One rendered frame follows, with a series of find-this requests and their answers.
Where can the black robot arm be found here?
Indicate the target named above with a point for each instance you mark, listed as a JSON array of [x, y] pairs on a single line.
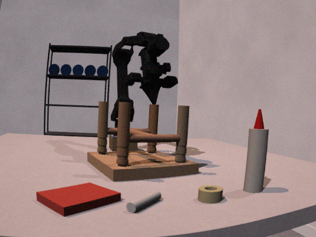
[[155, 45]]

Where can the brown wooden stool seat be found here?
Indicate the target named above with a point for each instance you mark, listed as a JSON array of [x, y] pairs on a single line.
[[142, 165]]

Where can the brown wooden stool legs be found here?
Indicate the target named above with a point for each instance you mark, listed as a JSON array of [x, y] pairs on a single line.
[[126, 135]]

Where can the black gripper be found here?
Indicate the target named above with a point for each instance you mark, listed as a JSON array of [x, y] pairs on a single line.
[[150, 88]]

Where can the tan short hollow cylinder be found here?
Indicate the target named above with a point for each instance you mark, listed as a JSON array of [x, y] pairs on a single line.
[[210, 194]]

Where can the red flat block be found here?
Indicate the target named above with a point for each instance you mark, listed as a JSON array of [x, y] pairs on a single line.
[[78, 198]]

